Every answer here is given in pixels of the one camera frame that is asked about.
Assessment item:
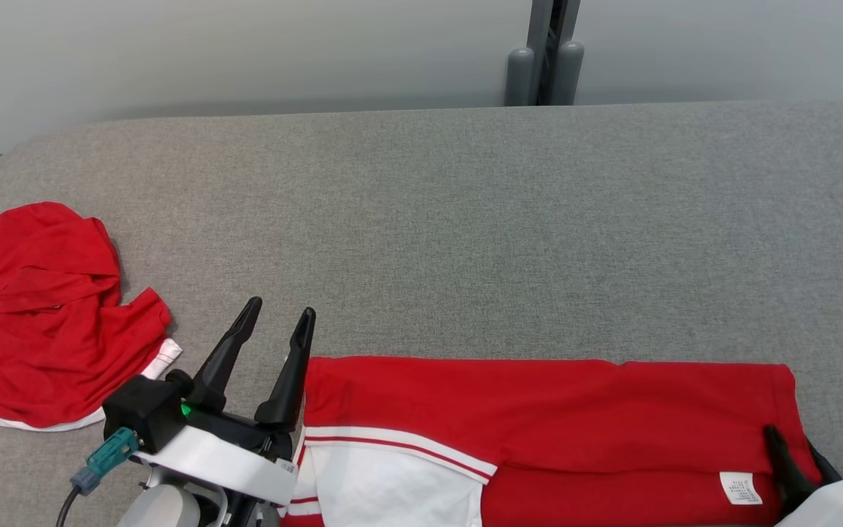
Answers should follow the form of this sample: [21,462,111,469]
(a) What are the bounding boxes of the red Bulls 23 jersey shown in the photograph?
[279,356,825,527]

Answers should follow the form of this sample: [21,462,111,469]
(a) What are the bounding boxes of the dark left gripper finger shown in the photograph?
[191,296,263,412]
[255,307,317,433]

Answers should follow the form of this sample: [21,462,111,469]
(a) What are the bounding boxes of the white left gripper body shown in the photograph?
[132,406,299,506]

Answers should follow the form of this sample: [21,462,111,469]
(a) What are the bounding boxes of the grey metal post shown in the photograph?
[504,0,585,107]

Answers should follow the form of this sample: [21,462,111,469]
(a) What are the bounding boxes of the red garment with white trim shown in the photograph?
[0,202,183,433]

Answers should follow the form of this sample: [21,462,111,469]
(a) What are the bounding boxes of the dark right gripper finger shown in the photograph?
[806,438,843,485]
[763,426,817,513]

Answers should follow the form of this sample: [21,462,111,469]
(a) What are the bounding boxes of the left teal plug black cable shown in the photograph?
[56,427,141,527]

